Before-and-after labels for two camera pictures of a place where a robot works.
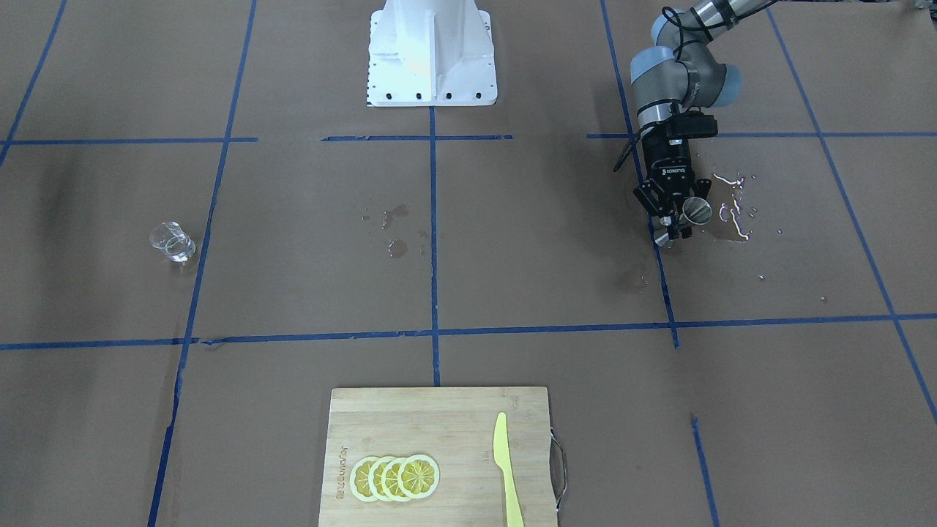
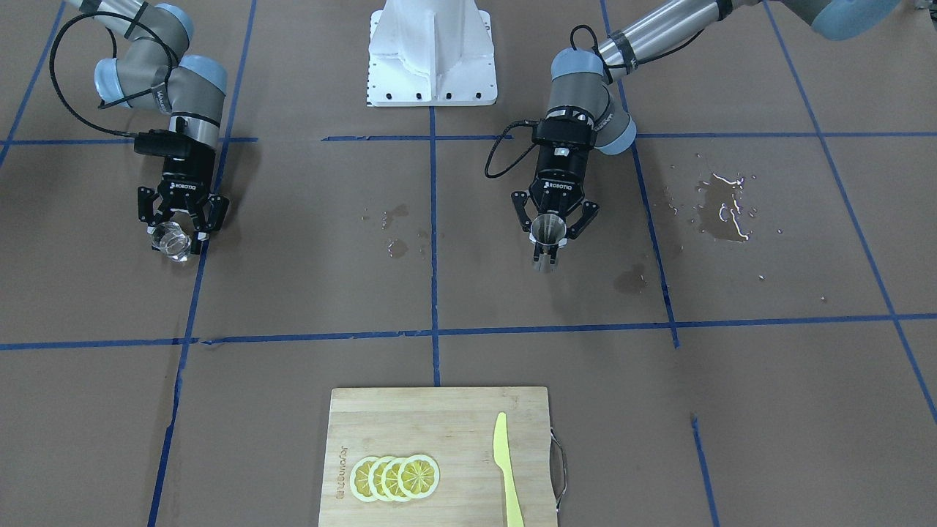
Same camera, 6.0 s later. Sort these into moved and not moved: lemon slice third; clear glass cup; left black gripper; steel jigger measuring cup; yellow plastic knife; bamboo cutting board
Moved: left black gripper; steel jigger measuring cup
Not moved: yellow plastic knife; lemon slice third; clear glass cup; bamboo cutting board
